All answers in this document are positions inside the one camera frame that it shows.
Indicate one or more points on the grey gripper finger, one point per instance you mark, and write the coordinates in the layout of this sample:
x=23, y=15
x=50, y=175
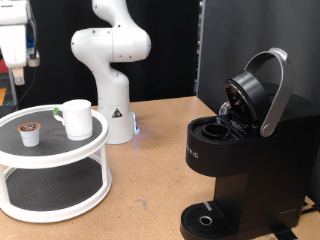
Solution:
x=19, y=76

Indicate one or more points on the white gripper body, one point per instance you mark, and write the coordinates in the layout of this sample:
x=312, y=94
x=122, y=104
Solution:
x=13, y=46

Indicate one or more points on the orange rimmed white coffee pod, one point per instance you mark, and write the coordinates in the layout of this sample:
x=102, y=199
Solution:
x=30, y=136

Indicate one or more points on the black Keurig coffee machine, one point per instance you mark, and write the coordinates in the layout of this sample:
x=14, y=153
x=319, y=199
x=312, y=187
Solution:
x=266, y=173

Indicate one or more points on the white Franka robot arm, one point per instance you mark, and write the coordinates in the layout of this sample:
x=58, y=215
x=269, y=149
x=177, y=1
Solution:
x=111, y=86

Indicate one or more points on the white two-tier turntable stand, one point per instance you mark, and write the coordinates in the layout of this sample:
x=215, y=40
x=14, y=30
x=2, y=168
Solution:
x=50, y=133

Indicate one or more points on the perforated metal upright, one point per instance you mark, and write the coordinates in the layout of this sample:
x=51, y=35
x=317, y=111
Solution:
x=199, y=50

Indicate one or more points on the grey partition panel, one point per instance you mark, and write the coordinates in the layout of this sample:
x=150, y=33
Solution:
x=240, y=33

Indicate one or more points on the grey metal frame post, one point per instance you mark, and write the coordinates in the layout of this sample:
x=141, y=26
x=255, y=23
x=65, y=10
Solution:
x=12, y=95

